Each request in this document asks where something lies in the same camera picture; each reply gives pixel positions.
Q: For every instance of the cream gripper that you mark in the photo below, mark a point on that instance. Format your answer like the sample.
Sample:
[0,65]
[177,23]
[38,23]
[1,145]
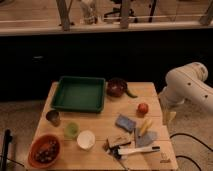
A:
[168,116]

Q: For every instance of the red apple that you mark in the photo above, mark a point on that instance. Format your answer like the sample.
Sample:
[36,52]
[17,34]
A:
[143,108]

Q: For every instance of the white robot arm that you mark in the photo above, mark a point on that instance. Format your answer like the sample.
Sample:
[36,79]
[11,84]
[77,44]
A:
[185,82]

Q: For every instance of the white paper cup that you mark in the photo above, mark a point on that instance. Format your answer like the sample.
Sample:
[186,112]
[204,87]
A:
[86,139]

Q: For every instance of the green plastic cup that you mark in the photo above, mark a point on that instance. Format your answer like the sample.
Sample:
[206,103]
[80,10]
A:
[71,130]

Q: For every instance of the metal cup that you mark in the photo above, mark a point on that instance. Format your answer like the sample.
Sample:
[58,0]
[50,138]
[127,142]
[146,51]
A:
[53,117]

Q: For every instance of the blue sponge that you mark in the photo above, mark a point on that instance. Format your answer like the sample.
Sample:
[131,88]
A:
[125,123]

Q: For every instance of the green chili pepper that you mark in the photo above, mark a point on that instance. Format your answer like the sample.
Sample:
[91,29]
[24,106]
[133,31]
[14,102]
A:
[130,94]

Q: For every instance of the brown wooden block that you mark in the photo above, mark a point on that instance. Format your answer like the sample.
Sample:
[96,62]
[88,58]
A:
[117,140]

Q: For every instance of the dark brown bowl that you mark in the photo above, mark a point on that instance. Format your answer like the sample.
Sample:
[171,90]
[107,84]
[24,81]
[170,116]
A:
[116,87]

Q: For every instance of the green plastic tray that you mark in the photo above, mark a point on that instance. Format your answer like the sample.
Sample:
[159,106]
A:
[79,94]

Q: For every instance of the orange bowl with food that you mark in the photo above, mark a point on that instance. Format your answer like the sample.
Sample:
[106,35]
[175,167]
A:
[44,152]

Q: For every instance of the black stand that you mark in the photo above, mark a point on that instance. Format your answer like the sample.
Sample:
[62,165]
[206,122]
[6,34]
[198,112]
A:
[3,157]

